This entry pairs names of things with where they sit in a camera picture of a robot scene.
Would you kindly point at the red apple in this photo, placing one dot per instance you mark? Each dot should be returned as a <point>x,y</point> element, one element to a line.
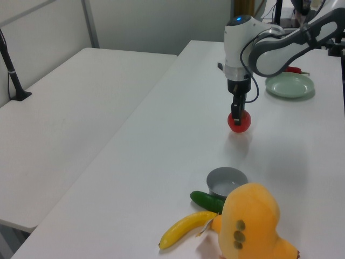
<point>244,124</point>

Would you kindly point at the light green plate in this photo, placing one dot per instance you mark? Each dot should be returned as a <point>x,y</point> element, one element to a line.
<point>289,85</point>

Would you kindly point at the dark red chili pepper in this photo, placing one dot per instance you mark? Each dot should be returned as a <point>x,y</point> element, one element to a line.
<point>295,70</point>

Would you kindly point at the grey round bowl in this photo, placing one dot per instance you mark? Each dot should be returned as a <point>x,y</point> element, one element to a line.
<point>226,183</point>

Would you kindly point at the green cucumber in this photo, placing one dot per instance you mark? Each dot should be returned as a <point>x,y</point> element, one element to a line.
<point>208,201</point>

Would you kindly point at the white side table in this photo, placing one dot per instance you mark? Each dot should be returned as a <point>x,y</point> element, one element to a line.
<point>67,121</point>

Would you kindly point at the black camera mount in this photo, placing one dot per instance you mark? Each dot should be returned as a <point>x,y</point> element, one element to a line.
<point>337,48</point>

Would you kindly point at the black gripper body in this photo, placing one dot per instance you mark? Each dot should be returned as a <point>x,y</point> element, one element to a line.
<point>238,86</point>

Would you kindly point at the orange plush duck toy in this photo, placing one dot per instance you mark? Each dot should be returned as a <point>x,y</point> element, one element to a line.
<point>250,224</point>

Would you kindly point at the yellow banana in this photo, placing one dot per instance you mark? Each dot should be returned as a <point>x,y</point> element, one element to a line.
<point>183,228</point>

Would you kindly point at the black pole with base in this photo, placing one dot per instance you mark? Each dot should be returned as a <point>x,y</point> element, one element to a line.
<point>10,73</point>

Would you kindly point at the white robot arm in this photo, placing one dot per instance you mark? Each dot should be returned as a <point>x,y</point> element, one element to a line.
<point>269,51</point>

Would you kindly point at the black stand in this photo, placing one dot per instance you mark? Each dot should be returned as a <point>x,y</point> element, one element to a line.
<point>279,12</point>

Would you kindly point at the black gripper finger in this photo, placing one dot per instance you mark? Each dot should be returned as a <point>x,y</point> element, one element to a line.
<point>244,106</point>
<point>236,116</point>

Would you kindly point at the white paper toy tag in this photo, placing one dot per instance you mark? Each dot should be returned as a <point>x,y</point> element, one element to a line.
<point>206,229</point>

